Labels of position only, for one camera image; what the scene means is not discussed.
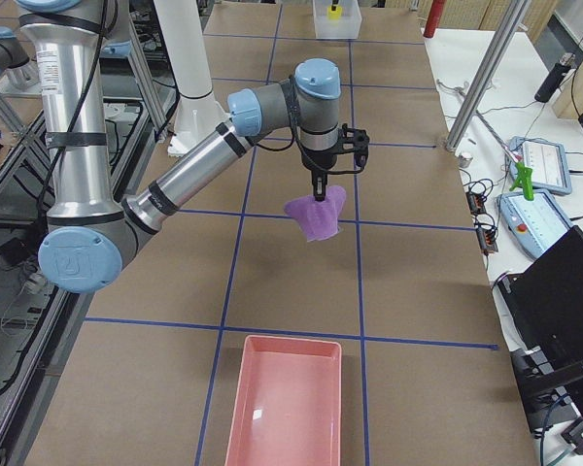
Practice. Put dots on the purple cloth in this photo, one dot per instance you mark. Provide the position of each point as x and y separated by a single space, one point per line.
318 220

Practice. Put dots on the yellow plastic cup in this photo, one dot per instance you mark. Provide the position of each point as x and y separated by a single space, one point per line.
334 11

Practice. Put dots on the translucent plastic bin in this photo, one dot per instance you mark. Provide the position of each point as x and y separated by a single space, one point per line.
337 20

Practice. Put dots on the black monitor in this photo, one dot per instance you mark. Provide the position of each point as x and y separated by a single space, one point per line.
546 301

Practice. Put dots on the pink plastic tray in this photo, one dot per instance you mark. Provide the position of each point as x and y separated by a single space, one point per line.
287 408

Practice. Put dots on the teach pendant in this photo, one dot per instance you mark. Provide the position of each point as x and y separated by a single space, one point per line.
547 161
536 225

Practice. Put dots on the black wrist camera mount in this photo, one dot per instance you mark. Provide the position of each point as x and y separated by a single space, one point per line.
355 142

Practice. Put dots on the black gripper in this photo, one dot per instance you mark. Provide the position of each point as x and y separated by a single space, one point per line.
319 160

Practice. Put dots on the small electronics board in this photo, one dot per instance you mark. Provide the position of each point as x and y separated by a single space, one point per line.
476 203

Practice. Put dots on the lower teach pendant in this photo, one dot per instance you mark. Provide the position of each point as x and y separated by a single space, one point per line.
536 225

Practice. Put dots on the red cylinder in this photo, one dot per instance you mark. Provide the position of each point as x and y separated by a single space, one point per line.
435 13

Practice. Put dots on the black handheld device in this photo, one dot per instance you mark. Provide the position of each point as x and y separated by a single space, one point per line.
554 78

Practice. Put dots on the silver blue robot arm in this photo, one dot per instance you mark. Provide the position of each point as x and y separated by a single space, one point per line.
92 237

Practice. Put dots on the green plastic clamp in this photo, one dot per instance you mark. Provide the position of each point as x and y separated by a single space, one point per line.
523 180

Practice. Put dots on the aluminium frame post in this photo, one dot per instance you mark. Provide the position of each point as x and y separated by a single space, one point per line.
501 40

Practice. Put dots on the upper teach pendant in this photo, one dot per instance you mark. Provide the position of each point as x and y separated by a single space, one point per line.
547 161

